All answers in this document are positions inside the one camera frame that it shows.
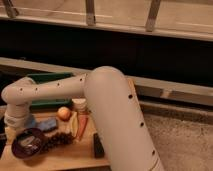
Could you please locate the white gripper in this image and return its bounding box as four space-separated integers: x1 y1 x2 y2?
4 116 26 144

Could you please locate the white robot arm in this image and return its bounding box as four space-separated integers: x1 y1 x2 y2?
1 66 165 171

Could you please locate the purple bowl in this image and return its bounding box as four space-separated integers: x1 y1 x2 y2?
11 128 46 160

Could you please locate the small blue cup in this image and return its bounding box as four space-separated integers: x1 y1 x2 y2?
26 115 36 128

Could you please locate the blue sponge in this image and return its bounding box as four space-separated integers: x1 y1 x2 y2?
37 118 58 132

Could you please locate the bunch of dark grapes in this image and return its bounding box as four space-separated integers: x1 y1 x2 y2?
41 132 74 153

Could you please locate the apple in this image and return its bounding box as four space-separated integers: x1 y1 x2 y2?
57 106 71 121

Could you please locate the green plastic tray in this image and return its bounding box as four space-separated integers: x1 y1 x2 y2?
28 72 73 109

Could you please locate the banana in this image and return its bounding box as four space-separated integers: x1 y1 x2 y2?
67 112 78 137

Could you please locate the carrot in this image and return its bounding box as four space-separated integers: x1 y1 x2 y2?
76 115 88 140

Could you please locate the white cup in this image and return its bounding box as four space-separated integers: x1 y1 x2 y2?
73 98 87 112

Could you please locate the black remote control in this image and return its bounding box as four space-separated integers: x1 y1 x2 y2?
93 133 105 158

